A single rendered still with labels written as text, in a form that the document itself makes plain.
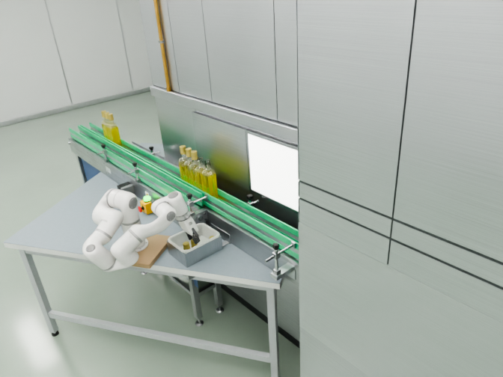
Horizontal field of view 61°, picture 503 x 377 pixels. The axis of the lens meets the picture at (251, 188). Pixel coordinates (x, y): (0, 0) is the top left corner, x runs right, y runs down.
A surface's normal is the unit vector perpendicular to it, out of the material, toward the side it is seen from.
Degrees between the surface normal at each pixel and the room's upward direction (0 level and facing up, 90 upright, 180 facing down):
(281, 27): 90
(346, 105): 90
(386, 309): 90
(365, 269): 90
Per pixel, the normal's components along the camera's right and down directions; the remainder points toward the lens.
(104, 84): 0.66, 0.31
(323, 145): -0.75, 0.34
